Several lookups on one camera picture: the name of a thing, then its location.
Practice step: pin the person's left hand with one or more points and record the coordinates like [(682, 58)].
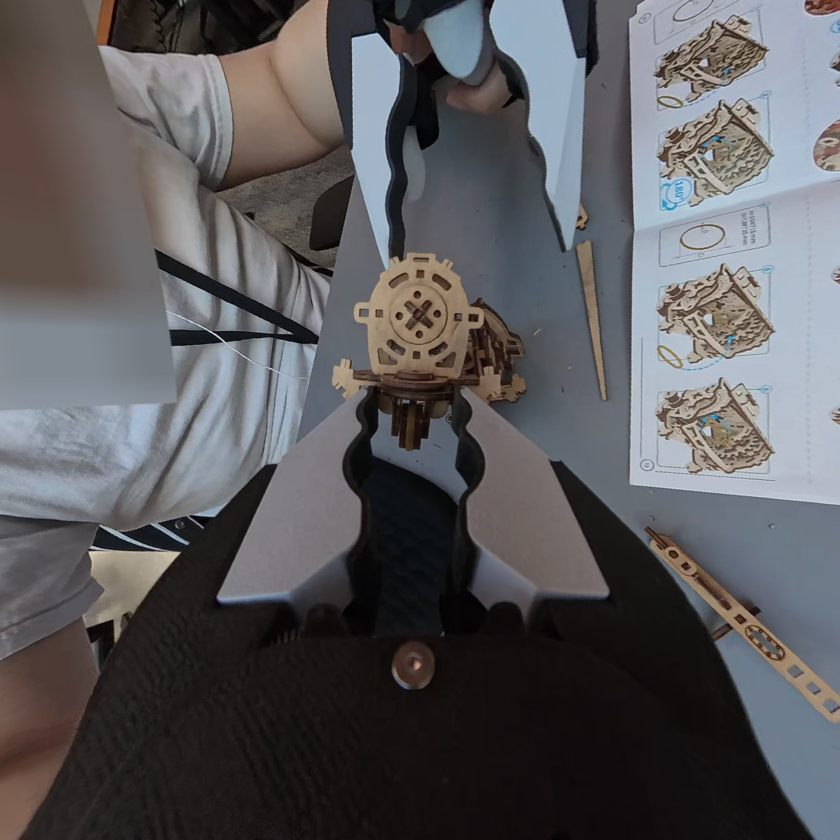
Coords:
[(479, 97)]

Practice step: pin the grey desk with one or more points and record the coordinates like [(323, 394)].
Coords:
[(472, 229)]

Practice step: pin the person's right forearm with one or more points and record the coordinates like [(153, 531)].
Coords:
[(39, 735)]

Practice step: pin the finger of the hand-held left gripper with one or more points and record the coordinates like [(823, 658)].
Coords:
[(558, 131), (371, 131)]

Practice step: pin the wooden cross plate assembly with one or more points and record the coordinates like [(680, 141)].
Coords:
[(367, 312)]

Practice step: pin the tapered wooden stick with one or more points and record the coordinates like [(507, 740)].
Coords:
[(593, 315)]

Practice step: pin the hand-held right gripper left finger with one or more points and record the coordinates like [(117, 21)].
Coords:
[(295, 525)]

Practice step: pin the person's left forearm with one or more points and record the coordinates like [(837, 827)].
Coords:
[(289, 98)]

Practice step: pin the white instruction booklet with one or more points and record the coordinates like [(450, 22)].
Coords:
[(794, 262)]

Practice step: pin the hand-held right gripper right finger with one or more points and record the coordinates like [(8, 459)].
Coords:
[(531, 525)]

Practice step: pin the person's white shirt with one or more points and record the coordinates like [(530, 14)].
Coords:
[(229, 426)]

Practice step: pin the wooden slotted strip with crosspiece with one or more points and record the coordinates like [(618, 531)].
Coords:
[(738, 615)]

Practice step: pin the wooden gear assembly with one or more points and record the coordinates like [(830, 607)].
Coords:
[(502, 348)]

